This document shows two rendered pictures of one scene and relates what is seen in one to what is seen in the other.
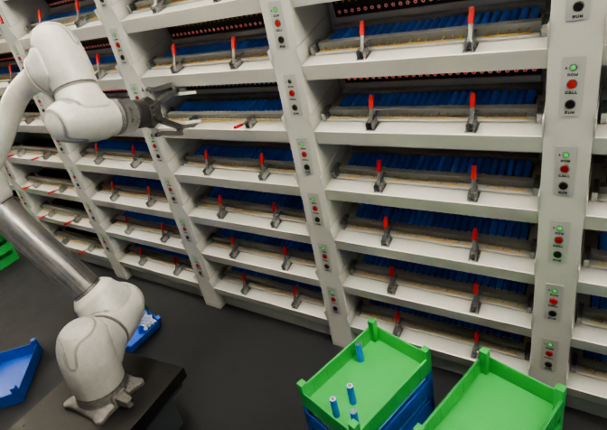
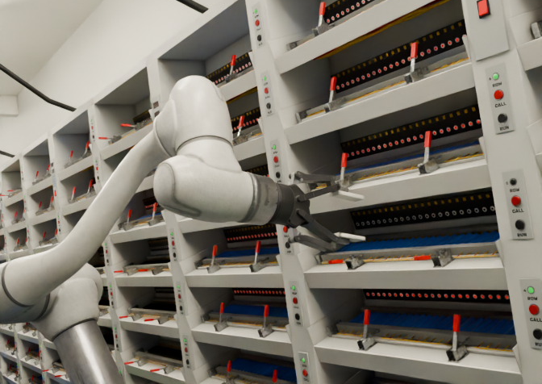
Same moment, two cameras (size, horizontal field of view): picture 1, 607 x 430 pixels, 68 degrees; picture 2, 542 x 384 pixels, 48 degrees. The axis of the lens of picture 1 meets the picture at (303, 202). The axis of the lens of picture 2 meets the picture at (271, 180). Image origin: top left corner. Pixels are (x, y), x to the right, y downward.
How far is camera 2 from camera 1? 0.34 m
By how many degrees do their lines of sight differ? 35
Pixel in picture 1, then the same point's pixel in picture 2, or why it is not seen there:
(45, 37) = (186, 87)
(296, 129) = (522, 264)
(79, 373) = not seen: outside the picture
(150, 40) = (317, 158)
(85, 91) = (214, 149)
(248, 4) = (456, 77)
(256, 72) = (458, 174)
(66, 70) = (198, 123)
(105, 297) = not seen: outside the picture
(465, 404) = not seen: outside the picture
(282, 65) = (502, 157)
